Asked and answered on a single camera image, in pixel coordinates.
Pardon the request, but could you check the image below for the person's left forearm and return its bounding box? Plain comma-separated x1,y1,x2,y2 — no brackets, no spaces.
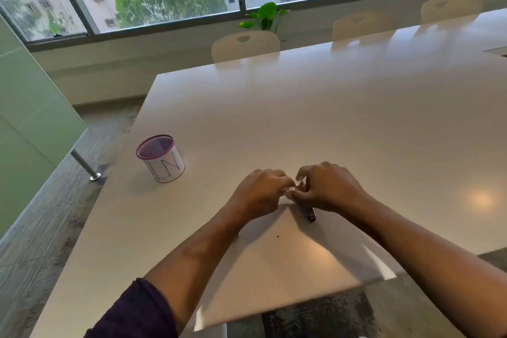
84,202,248,338

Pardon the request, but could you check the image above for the white perforated chair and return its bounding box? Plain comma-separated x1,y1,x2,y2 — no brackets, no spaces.
332,11,397,41
421,0,483,25
211,30,281,64

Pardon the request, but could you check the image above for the green leafy plant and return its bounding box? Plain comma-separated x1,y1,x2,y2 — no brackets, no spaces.
239,2,291,33

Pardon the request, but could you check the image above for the purple mesh pen holder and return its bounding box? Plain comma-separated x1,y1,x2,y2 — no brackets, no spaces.
136,134,185,183

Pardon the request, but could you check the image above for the black pen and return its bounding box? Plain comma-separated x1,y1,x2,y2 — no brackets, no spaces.
288,186,317,223

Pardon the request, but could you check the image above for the person's right forearm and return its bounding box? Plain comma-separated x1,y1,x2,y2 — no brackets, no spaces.
344,193,507,338

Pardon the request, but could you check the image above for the person's right hand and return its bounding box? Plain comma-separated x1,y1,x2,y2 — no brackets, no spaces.
293,162,369,215

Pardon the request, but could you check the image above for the green glass partition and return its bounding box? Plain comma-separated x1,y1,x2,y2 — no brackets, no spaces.
0,16,88,239

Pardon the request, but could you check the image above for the person's left hand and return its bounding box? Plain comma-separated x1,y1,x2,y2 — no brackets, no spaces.
228,168,296,222

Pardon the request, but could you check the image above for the metal glass partition post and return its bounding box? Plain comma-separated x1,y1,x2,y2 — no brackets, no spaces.
71,149,102,182

